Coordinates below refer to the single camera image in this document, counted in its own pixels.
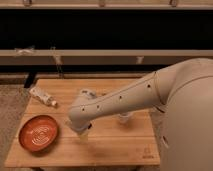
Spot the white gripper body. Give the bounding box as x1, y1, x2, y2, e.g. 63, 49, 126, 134
69, 118, 91, 134

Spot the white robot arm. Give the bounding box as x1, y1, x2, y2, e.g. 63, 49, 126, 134
68, 58, 213, 171

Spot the wooden table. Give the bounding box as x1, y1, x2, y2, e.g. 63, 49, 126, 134
5, 79, 160, 168

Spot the white paper cup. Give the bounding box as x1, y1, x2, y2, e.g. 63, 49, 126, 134
118, 112, 132, 124

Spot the orange round plate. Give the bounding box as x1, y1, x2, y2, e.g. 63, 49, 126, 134
18, 115, 59, 152

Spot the white plastic bottle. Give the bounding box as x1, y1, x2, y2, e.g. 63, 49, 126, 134
30, 87, 57, 107

